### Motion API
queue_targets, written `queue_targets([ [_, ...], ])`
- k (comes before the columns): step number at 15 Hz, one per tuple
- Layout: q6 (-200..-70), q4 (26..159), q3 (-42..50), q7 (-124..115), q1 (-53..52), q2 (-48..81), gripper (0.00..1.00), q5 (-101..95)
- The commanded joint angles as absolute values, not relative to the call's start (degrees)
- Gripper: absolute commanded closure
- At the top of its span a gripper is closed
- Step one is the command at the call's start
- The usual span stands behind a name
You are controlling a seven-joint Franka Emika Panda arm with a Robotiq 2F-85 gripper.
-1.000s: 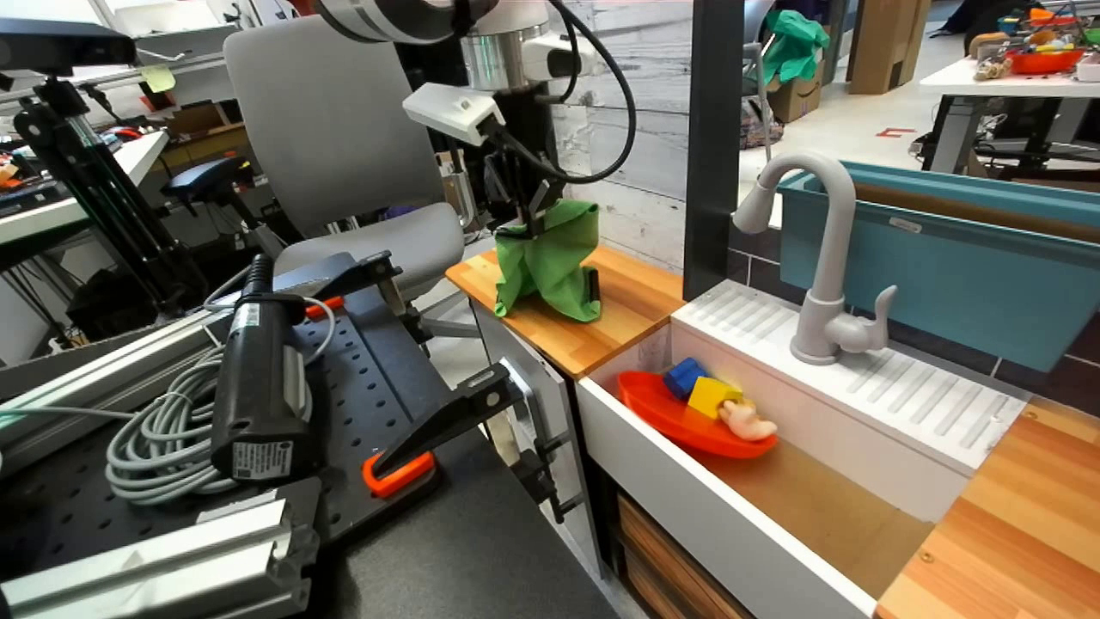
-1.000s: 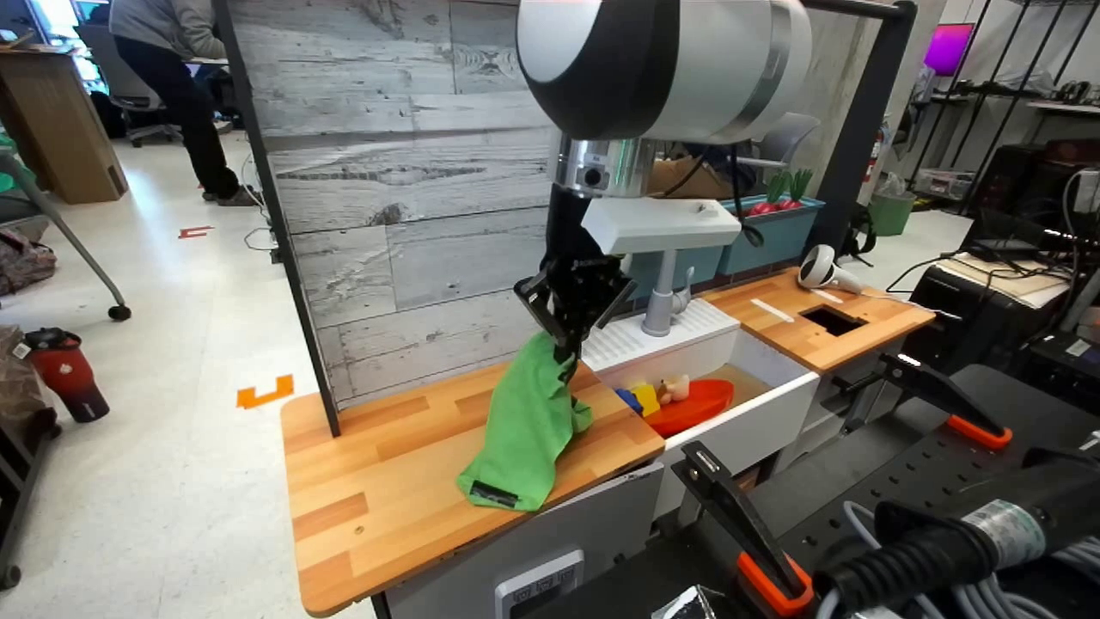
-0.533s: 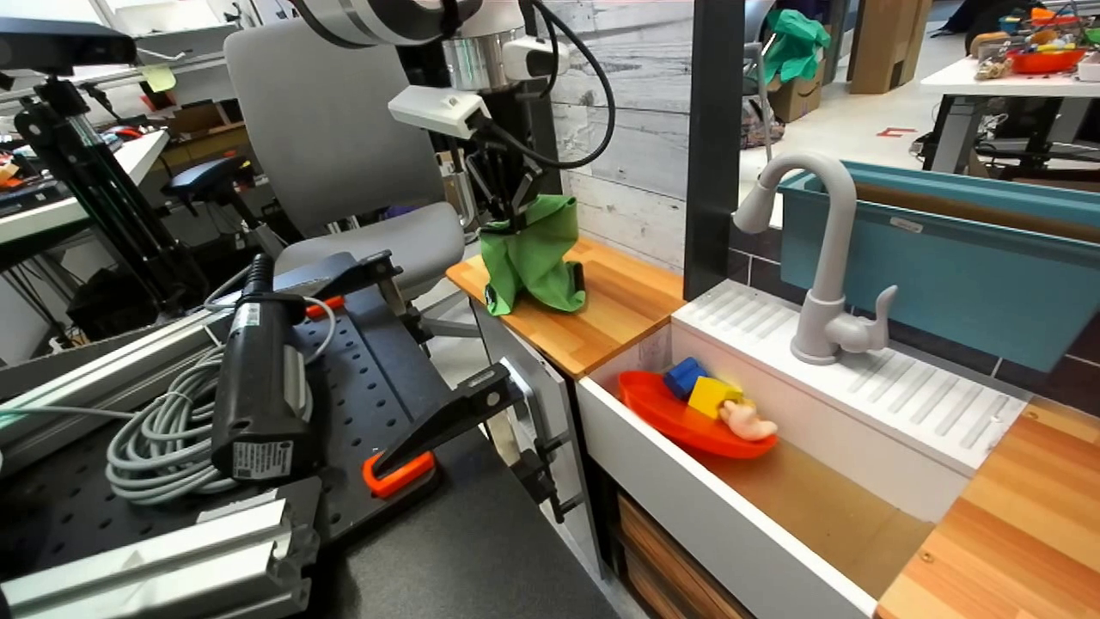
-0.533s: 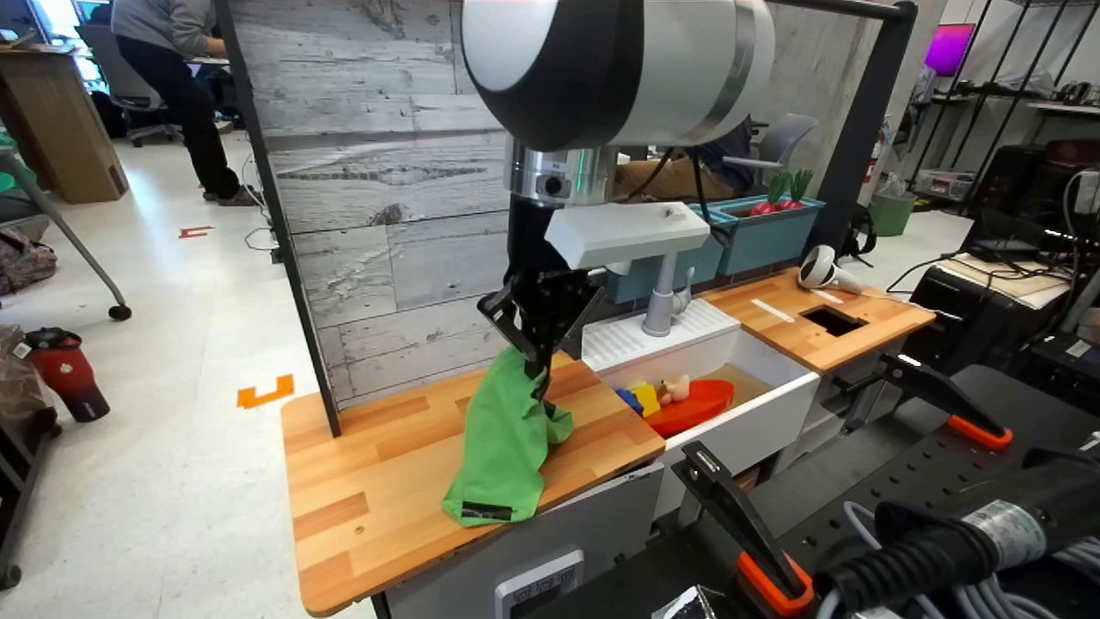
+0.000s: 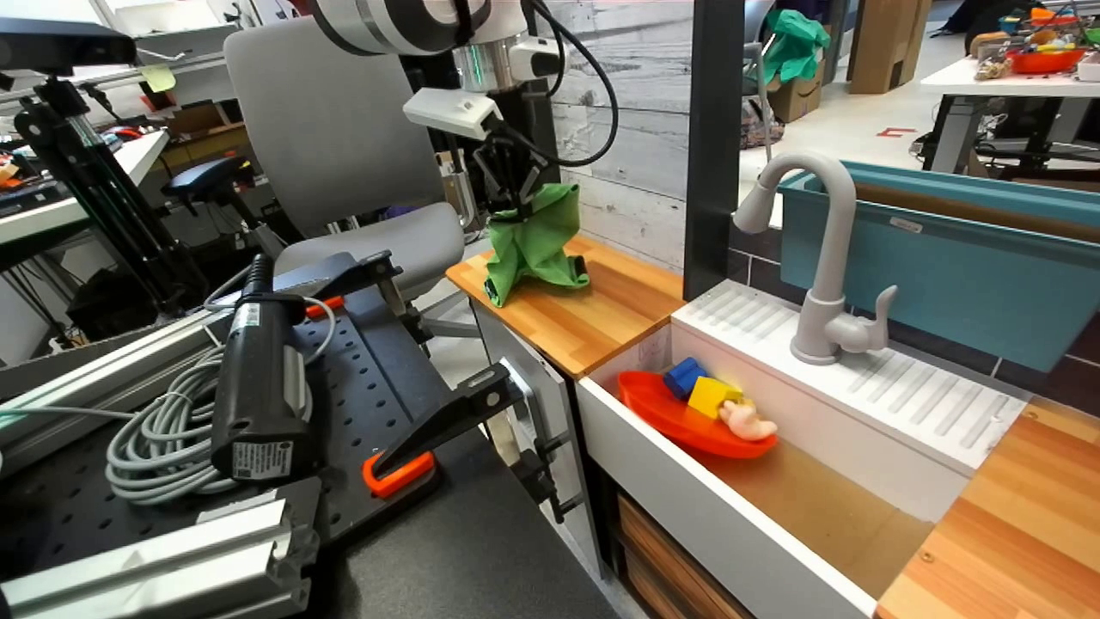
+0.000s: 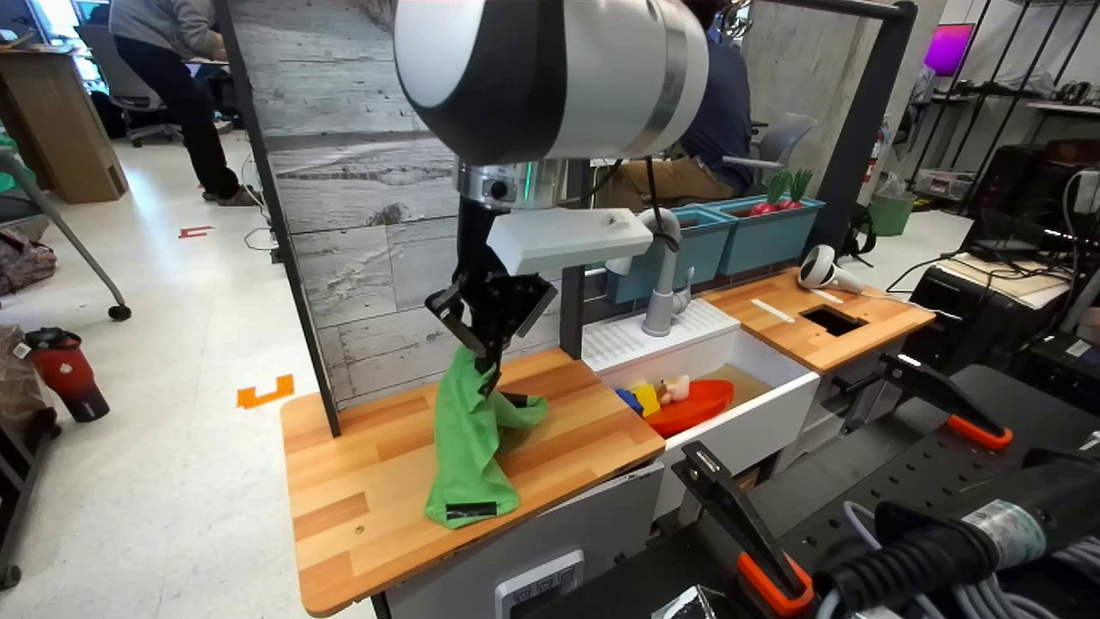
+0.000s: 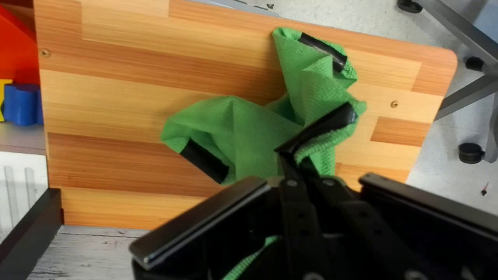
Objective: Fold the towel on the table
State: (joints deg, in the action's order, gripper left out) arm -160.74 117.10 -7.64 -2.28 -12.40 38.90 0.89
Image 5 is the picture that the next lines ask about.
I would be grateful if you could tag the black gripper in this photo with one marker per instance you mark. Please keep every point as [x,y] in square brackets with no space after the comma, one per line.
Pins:
[501,157]

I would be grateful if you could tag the grey office chair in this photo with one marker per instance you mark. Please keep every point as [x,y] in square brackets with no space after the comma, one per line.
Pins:
[312,113]

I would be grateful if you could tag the white toy sink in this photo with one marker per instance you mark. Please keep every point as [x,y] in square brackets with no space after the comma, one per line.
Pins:
[688,517]

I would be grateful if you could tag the blue toy block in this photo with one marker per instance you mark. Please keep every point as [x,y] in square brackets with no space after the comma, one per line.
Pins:
[685,375]

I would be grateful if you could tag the orange plastic bowl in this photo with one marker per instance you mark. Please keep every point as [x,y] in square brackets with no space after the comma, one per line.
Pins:
[676,426]

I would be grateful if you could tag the black camera unit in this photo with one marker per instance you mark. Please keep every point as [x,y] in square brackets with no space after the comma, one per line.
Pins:
[261,391]

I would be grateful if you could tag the yellow toy block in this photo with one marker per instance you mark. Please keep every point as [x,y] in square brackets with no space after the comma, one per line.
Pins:
[709,396]

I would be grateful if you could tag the grey cabinet door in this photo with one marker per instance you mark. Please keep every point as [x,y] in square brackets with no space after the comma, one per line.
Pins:
[518,345]

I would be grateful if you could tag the cardboard box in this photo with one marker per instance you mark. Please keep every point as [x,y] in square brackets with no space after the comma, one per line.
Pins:
[889,40]

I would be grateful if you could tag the black perforated plate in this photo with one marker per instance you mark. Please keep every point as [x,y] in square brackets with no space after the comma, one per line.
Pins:
[366,391]

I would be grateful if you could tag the black tripod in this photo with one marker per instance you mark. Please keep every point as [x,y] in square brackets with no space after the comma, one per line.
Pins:
[96,183]

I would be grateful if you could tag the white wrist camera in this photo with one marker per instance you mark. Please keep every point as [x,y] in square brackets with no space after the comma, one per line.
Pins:
[449,110]

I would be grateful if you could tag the aluminium extrusion bar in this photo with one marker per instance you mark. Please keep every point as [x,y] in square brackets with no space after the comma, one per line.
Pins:
[150,567]
[115,363]

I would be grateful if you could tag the red tray with toys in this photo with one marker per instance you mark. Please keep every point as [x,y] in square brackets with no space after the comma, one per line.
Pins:
[1045,58]

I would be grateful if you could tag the white table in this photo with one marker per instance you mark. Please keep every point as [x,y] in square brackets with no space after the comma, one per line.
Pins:
[975,78]

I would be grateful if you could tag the black orange bar clamp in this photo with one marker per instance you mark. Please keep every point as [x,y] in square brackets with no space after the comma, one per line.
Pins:
[449,416]
[362,278]

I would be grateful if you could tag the green cloth towel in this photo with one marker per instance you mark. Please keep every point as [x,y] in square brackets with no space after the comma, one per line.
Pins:
[534,246]

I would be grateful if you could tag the teal plastic bin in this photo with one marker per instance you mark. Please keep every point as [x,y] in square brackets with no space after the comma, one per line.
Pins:
[975,275]

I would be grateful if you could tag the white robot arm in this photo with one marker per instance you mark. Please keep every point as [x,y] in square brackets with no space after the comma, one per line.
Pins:
[379,20]

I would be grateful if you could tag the grey toy faucet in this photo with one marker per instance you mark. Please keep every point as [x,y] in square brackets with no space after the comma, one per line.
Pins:
[835,229]

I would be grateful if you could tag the black vertical post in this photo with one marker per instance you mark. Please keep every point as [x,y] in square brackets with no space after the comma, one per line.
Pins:
[713,138]

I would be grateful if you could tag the white desk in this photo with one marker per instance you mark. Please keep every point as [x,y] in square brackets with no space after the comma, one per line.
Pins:
[57,213]

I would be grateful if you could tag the green bag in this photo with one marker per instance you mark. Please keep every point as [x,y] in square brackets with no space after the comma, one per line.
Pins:
[792,41]

